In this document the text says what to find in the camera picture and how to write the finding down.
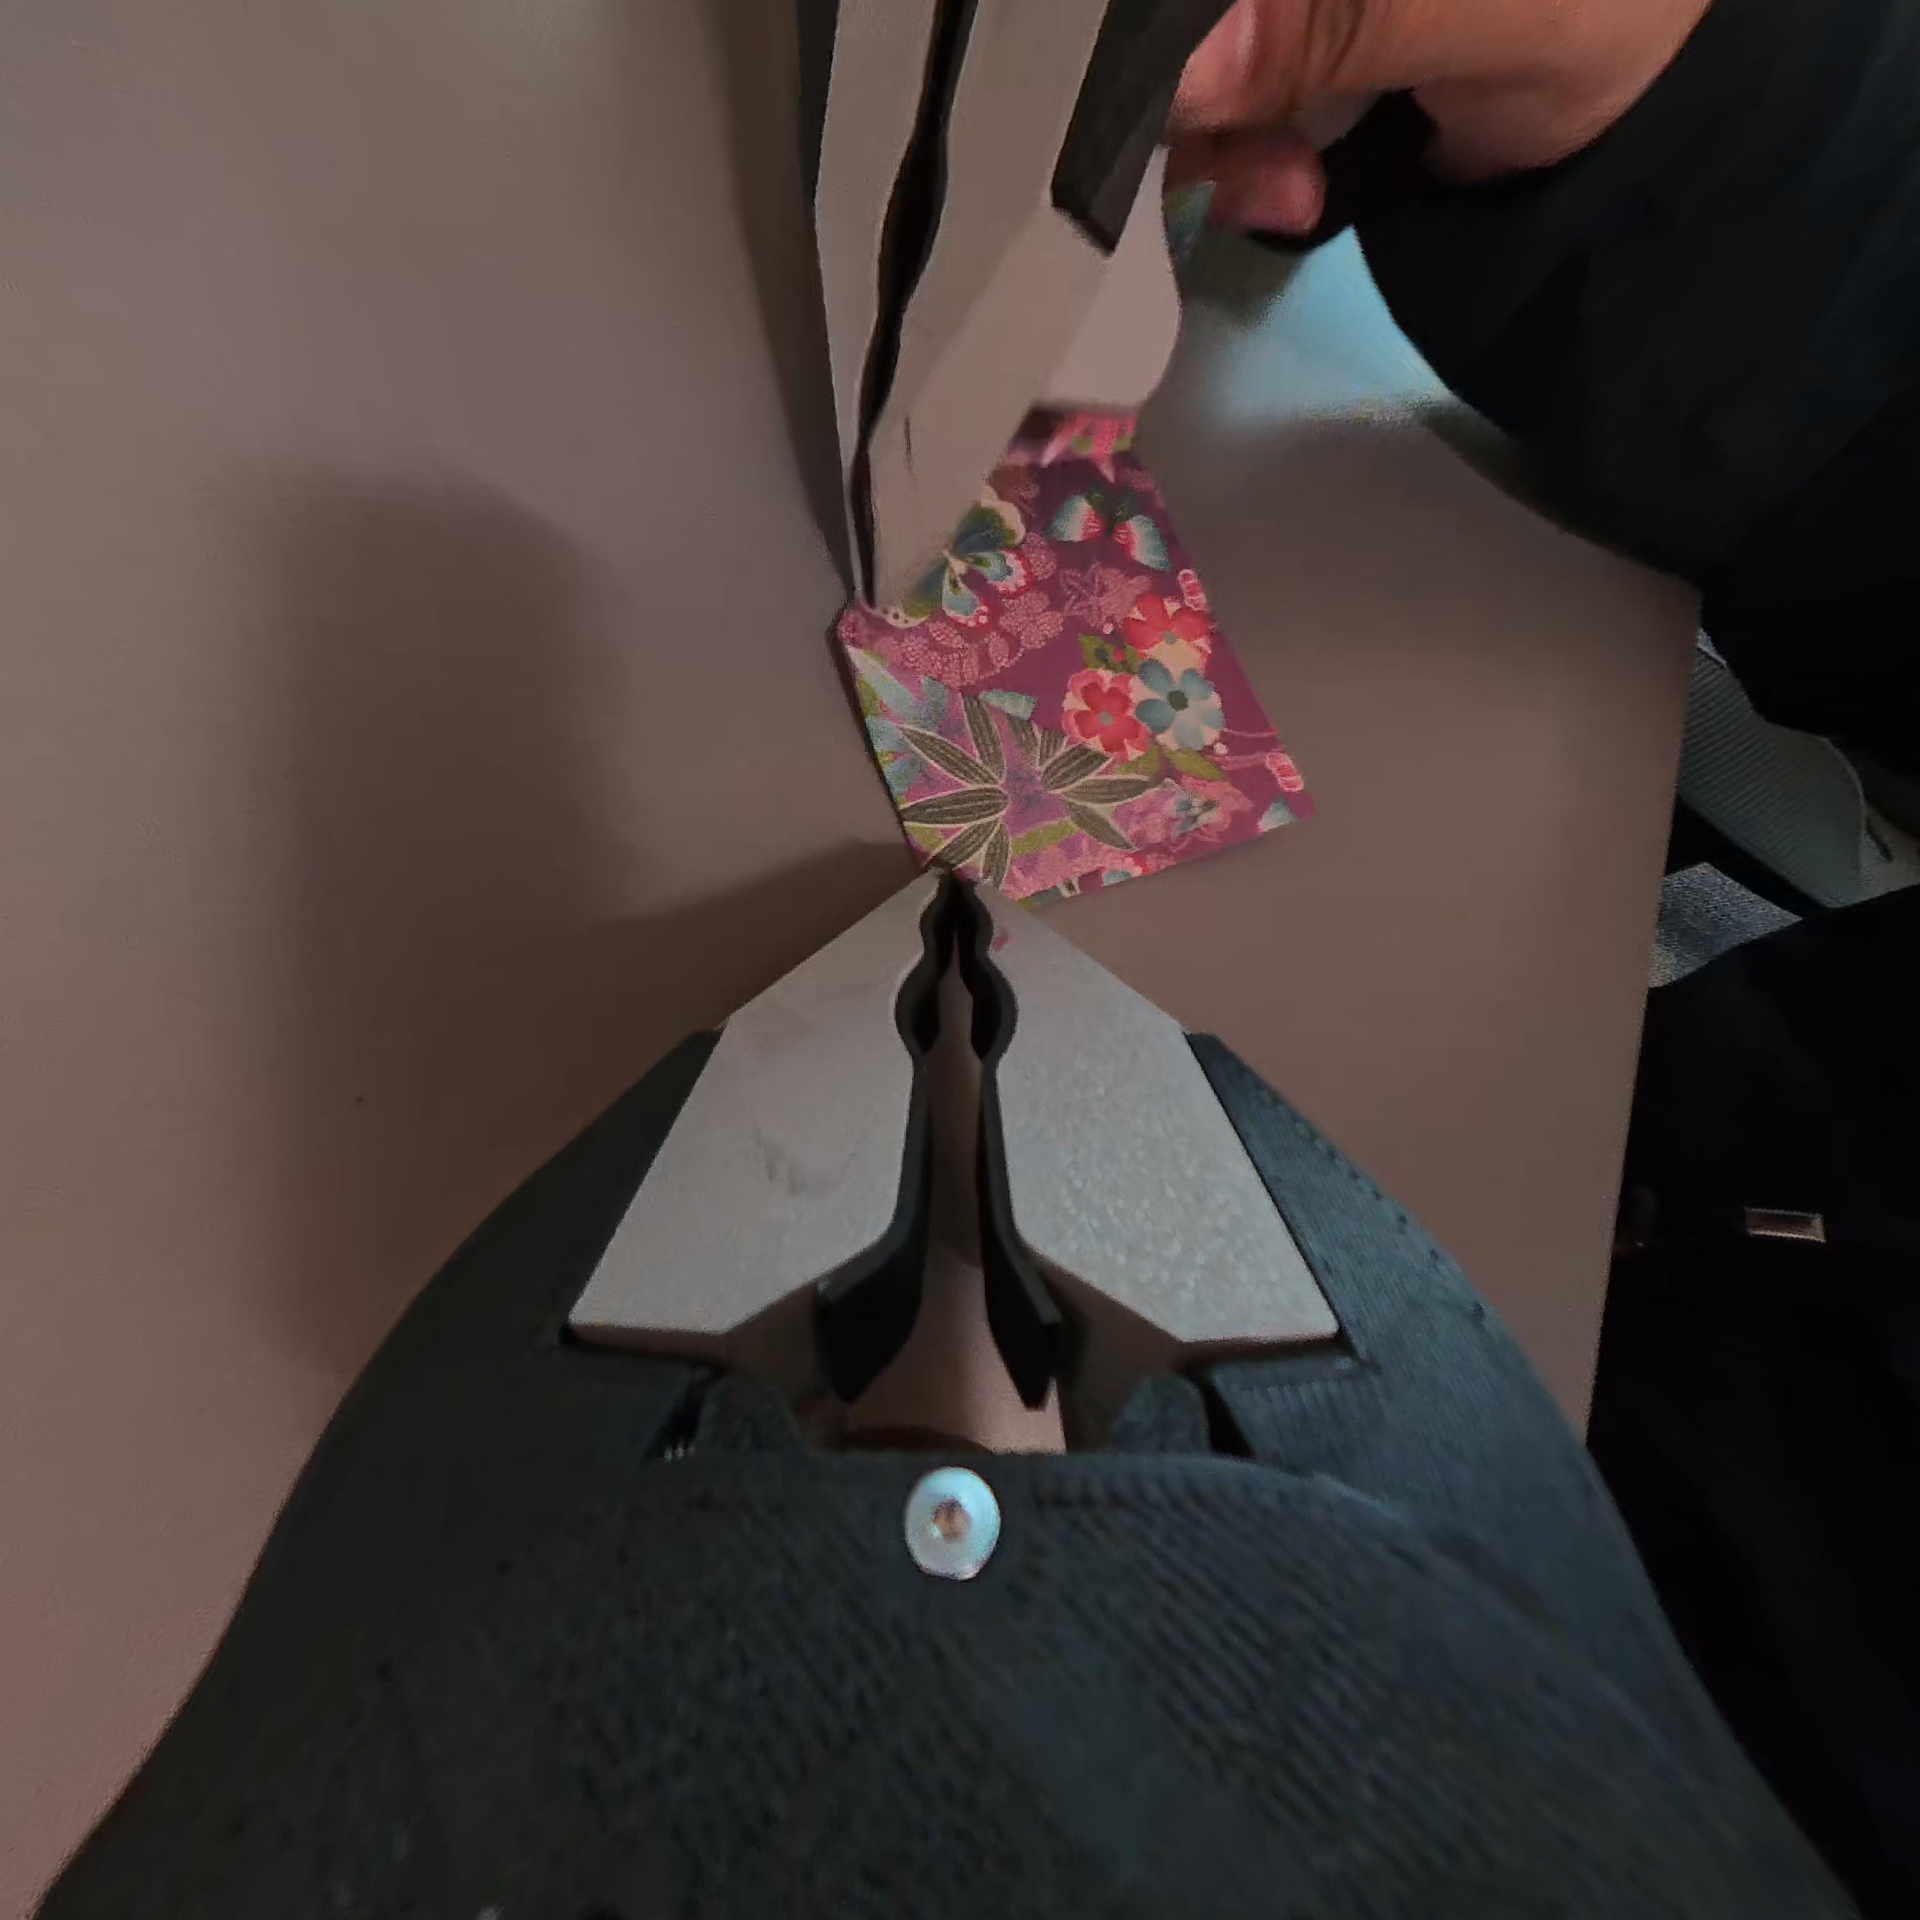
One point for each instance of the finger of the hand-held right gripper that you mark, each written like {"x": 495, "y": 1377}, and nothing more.
{"x": 1021, "y": 301}
{"x": 855, "y": 224}

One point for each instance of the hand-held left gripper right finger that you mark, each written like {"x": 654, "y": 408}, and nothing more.
{"x": 1141, "y": 1184}

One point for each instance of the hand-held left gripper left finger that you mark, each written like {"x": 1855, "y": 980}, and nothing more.
{"x": 751, "y": 1184}

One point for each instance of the floral purple origami paper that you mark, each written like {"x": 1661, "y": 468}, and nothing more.
{"x": 1110, "y": 704}

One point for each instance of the person's right forearm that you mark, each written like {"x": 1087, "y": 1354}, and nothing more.
{"x": 1724, "y": 375}

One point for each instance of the person's right hand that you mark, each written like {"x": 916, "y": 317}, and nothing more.
{"x": 1424, "y": 61}

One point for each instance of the small metal buckle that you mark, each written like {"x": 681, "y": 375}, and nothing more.
{"x": 1789, "y": 1222}

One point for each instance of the pale grey chair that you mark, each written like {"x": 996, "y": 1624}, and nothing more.
{"x": 1785, "y": 781}

